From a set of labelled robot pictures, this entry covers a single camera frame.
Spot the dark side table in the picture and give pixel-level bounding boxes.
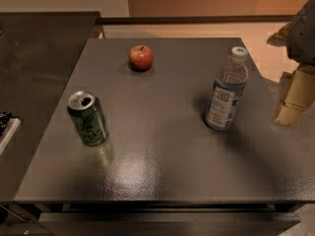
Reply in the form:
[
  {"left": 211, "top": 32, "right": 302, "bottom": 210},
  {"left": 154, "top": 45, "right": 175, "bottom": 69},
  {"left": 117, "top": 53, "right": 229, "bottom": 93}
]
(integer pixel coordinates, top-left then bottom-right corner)
[{"left": 0, "top": 12, "right": 99, "bottom": 203}]

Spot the white keyboard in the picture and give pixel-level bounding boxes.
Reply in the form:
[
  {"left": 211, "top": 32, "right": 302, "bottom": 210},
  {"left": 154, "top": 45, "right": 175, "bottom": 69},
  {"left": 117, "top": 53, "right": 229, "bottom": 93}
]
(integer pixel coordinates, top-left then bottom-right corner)
[{"left": 0, "top": 111, "right": 21, "bottom": 155}]

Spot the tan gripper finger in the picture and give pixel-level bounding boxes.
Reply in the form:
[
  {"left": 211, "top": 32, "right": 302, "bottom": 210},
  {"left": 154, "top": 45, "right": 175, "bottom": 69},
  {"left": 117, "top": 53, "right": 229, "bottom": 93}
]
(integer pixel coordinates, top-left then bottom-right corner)
[{"left": 274, "top": 64, "right": 315, "bottom": 125}]

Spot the red apple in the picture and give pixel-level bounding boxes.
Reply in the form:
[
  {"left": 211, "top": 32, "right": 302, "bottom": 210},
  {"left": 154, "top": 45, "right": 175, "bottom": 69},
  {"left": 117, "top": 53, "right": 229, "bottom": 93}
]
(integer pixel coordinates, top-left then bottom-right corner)
[{"left": 128, "top": 45, "right": 154, "bottom": 72}]

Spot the green soda can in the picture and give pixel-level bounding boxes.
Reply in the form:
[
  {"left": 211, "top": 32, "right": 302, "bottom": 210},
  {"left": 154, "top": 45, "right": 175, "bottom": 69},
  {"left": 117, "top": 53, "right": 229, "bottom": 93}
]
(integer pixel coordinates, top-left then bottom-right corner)
[{"left": 67, "top": 90, "right": 108, "bottom": 147}]

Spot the clear blue-label plastic bottle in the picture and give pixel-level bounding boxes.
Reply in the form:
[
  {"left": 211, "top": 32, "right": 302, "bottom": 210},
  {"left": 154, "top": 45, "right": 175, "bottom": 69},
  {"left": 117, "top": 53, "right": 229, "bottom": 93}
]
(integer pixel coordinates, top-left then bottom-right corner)
[{"left": 205, "top": 46, "right": 249, "bottom": 131}]

